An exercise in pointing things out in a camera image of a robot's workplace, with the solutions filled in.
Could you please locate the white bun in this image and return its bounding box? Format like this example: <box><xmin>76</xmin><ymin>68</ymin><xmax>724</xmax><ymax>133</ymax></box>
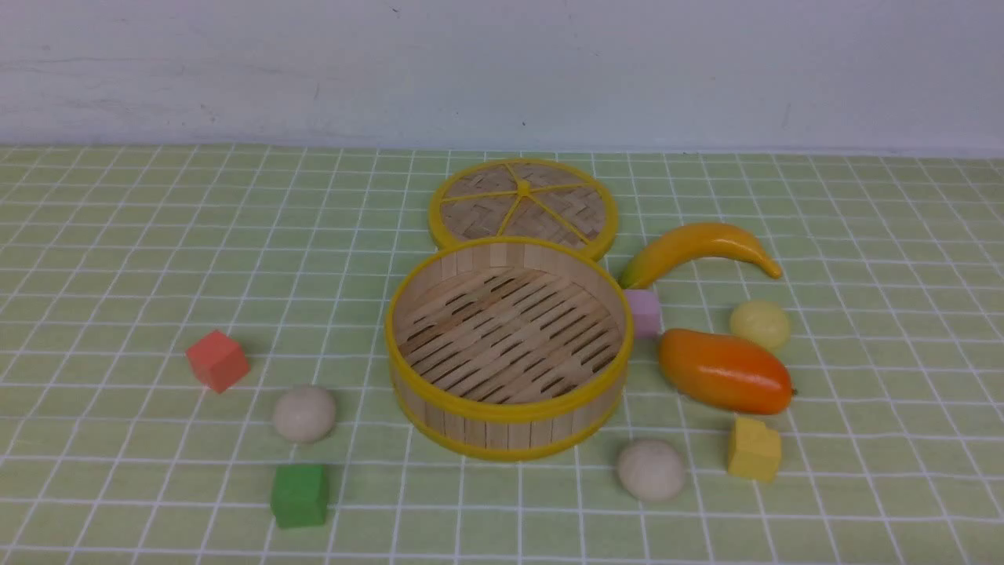
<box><xmin>272</xmin><ymin>385</ymin><xmax>336</xmax><ymax>444</ymax></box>
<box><xmin>616</xmin><ymin>439</ymin><xmax>687</xmax><ymax>503</ymax></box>

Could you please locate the pale yellow bun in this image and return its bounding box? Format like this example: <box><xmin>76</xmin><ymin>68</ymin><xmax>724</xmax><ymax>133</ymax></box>
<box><xmin>730</xmin><ymin>300</ymin><xmax>791</xmax><ymax>350</ymax></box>

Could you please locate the bamboo steamer tray yellow rim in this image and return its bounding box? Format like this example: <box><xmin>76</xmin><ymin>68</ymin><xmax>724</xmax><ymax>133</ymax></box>
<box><xmin>384</xmin><ymin>236</ymin><xmax>635</xmax><ymax>461</ymax></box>

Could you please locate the woven bamboo steamer lid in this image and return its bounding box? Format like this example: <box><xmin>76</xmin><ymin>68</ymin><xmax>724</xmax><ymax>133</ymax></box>
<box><xmin>429</xmin><ymin>158</ymin><xmax>618</xmax><ymax>261</ymax></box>

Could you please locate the pink cube block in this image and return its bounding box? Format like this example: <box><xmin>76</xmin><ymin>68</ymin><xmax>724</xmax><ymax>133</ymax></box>
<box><xmin>624</xmin><ymin>289</ymin><xmax>662</xmax><ymax>339</ymax></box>

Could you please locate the yellow toy banana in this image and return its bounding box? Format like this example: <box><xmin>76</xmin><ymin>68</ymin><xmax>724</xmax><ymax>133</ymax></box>
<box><xmin>618</xmin><ymin>222</ymin><xmax>783</xmax><ymax>290</ymax></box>

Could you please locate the orange toy mango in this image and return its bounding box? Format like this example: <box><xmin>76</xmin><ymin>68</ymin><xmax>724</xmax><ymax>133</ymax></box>
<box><xmin>657</xmin><ymin>328</ymin><xmax>796</xmax><ymax>415</ymax></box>

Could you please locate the green cube block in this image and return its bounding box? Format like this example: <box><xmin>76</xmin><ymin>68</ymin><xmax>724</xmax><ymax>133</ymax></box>
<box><xmin>270</xmin><ymin>464</ymin><xmax>329</xmax><ymax>530</ymax></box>

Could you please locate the red cube block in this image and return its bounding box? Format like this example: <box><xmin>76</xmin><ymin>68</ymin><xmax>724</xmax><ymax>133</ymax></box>
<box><xmin>186</xmin><ymin>330</ymin><xmax>250</xmax><ymax>394</ymax></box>

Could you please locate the yellow block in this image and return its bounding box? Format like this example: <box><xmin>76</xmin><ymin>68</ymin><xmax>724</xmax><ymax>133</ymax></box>
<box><xmin>726</xmin><ymin>416</ymin><xmax>782</xmax><ymax>483</ymax></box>

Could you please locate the green checkered tablecloth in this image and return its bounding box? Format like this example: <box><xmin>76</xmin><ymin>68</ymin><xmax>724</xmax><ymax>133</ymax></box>
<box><xmin>1</xmin><ymin>144</ymin><xmax>1003</xmax><ymax>564</ymax></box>

